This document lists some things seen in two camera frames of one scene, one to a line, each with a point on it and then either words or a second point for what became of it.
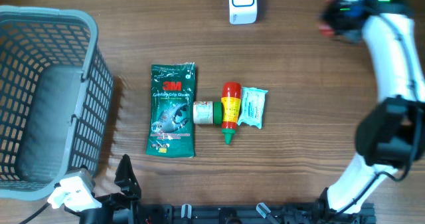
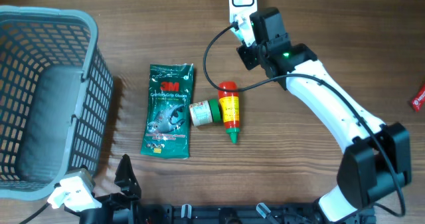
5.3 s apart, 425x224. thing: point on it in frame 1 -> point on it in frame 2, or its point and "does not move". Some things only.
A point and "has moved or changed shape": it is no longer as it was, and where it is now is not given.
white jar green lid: (207, 112) does not move
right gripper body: (339, 14) -> (248, 55)
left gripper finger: (83, 165) does not move
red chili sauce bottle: (231, 100) has moved or changed shape
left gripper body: (116, 201) does not move
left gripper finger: (125, 178) does not move
